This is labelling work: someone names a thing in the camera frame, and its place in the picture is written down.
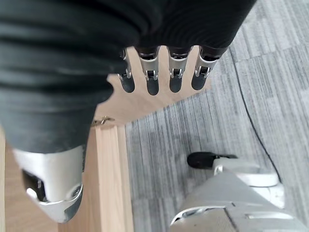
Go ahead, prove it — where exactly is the thin black cable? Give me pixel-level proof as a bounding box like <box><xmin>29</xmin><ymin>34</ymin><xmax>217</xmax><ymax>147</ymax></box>
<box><xmin>233</xmin><ymin>63</ymin><xmax>283</xmax><ymax>182</ymax></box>

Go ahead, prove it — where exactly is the silver robot leg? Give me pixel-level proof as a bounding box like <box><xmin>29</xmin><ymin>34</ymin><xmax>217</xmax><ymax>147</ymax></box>
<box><xmin>169</xmin><ymin>156</ymin><xmax>309</xmax><ymax>232</ymax></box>

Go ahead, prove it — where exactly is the small brass cabinet latch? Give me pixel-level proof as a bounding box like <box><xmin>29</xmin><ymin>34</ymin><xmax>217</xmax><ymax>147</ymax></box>
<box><xmin>90</xmin><ymin>116</ymin><xmax>115</xmax><ymax>126</ymax></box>

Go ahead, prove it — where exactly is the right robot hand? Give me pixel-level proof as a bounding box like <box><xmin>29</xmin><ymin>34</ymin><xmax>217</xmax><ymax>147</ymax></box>
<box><xmin>0</xmin><ymin>0</ymin><xmax>257</xmax><ymax>223</ymax></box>

